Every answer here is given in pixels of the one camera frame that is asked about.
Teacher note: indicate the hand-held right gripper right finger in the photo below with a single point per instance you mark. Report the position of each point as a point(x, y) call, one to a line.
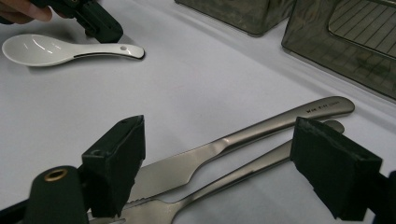
point(333, 174)

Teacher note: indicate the smoky clear plastic bin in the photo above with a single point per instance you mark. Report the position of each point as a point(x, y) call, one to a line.
point(249, 15)
point(311, 37)

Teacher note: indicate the steel fork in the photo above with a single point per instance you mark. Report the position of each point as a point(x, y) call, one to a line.
point(233, 177)

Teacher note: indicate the white table cover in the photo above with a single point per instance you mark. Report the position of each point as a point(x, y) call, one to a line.
point(186, 77)

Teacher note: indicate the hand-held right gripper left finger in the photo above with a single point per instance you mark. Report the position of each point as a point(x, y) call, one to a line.
point(115, 168)

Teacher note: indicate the white ceramic spoon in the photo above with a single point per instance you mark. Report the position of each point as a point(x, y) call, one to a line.
point(34, 51)

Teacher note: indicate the steel table knife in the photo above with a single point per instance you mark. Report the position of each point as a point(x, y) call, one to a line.
point(174, 171)

